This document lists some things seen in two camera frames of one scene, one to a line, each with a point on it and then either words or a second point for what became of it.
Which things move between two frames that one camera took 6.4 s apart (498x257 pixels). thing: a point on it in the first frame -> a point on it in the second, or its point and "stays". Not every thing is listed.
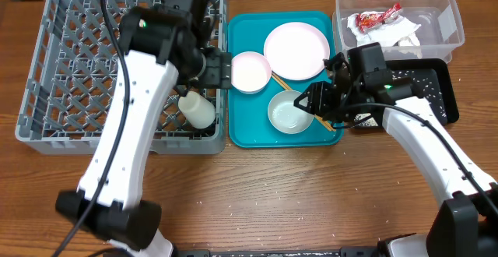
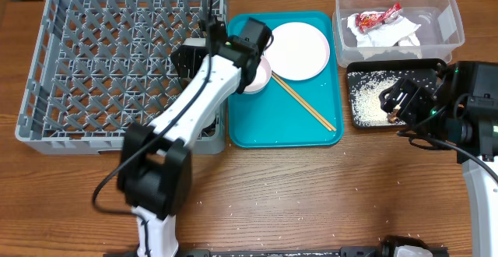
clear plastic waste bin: x=408 y=22 stays
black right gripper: x=324 y=103 -> x=412 y=99
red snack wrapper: x=369 y=20 stays
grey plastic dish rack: x=73 y=71 stays
